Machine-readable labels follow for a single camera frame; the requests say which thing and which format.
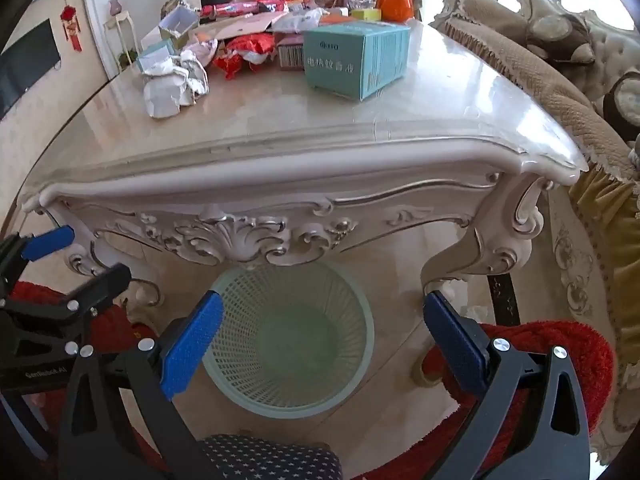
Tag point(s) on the small light blue box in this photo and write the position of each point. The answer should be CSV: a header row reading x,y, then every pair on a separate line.
x,y
152,57

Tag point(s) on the purple vase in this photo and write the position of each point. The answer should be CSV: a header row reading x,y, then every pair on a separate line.
x,y
116,6

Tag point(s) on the crumpled white paper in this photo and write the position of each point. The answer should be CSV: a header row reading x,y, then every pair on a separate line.
x,y
167,92

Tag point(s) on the sofa with beige cover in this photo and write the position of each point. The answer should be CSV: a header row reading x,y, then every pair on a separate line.
x,y
500,45

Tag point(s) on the white tissue packet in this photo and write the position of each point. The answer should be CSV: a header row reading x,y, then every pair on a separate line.
x,y
180,20

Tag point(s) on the long red snack packet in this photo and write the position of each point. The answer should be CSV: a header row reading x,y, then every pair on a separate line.
x,y
235,8

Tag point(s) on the pale plastic mesh wastebasket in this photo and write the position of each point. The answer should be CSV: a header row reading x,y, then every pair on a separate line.
x,y
290,350

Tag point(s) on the patterned sofa cushion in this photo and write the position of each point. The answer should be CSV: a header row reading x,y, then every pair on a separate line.
x,y
560,35
622,105

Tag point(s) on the small orange box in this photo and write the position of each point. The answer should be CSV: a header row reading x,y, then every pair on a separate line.
x,y
395,7

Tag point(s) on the red fluffy clothing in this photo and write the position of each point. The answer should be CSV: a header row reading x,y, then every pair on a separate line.
x,y
565,360

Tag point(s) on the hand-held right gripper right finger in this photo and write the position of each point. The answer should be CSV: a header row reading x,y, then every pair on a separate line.
x,y
452,345

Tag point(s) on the dark star print cloth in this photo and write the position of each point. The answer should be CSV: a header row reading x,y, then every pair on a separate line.
x,y
270,457

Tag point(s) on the crumpled red wrapper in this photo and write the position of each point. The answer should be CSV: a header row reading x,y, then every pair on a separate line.
x,y
245,45

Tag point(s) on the white plastic bag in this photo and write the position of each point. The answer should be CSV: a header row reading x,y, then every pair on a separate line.
x,y
300,21

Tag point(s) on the brown cardboard envelope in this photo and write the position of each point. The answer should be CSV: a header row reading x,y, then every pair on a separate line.
x,y
235,28

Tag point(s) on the beige patterned rug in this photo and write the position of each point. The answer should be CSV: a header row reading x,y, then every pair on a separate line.
x,y
575,270

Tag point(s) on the white plant stand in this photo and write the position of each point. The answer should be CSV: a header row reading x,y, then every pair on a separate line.
x,y
122,22

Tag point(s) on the yellow green small box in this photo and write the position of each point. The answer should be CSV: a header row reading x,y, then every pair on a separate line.
x,y
365,14

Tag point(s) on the small box with barcode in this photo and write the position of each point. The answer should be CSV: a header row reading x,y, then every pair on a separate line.
x,y
290,55

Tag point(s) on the crumpled silver wrapper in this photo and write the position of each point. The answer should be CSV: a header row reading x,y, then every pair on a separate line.
x,y
197,55

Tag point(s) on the ornate white coffee table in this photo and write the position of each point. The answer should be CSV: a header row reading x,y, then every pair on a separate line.
x,y
240,240

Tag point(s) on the teal cardboard box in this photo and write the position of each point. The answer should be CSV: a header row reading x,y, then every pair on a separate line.
x,y
345,70

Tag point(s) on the black television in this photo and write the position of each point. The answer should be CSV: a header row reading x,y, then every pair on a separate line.
x,y
25,67

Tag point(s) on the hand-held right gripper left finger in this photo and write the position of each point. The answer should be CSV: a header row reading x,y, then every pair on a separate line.
x,y
192,345

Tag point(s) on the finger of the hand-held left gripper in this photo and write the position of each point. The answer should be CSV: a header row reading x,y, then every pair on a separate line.
x,y
100,285
47,242

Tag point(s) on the red knot wall ornament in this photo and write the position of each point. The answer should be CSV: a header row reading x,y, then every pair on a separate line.
x,y
72,27

